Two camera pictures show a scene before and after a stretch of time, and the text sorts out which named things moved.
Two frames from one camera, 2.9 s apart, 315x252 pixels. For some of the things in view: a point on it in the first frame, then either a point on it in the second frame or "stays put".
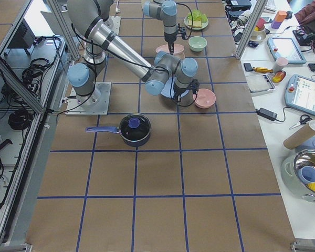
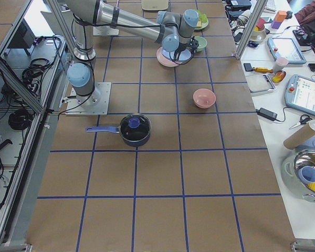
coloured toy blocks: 280,17 stays put
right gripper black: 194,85 to 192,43
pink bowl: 205,98 stays put
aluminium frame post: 256,13 stays put
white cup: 280,63 stays put
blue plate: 167,90 to 184,56
